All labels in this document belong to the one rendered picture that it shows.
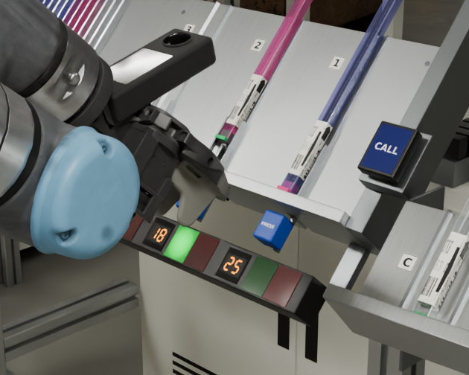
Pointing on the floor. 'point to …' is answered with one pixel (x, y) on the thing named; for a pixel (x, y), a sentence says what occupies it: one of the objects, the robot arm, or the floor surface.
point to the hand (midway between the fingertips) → (219, 184)
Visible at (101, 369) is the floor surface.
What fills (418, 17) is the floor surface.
